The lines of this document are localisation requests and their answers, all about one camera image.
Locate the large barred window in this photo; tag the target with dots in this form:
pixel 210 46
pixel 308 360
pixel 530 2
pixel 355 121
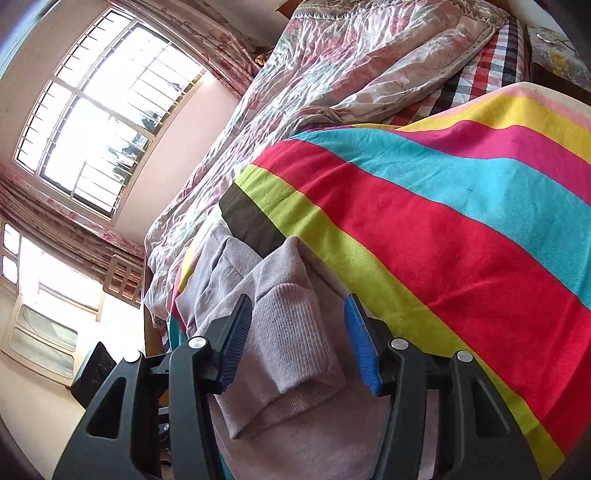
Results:
pixel 92 115

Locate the striped colourful blanket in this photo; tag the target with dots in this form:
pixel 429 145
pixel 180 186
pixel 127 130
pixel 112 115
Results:
pixel 415 230

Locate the white framed window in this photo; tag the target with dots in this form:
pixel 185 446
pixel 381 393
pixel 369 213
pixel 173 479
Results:
pixel 46 323

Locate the pink floral curtain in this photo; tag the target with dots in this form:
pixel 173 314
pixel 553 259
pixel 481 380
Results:
pixel 69 217
pixel 221 46

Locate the plain wooden bed headboard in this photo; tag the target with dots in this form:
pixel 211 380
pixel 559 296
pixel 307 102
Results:
pixel 288 5

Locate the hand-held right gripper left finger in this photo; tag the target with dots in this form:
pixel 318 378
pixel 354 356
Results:
pixel 233 341

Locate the pink floral quilt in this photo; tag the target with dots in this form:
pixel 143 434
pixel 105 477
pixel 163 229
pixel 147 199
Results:
pixel 323 69

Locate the lilac sweatshirt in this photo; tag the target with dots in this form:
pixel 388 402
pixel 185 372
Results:
pixel 286 332

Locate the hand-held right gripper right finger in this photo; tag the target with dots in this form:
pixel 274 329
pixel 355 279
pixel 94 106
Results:
pixel 362 346

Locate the black chair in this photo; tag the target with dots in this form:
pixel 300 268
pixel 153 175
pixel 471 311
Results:
pixel 94 369

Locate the nightstand with floral cover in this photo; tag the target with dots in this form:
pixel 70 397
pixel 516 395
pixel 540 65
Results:
pixel 554 55

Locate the plaid bed sheet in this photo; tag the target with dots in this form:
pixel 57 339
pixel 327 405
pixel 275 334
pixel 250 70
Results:
pixel 489 69

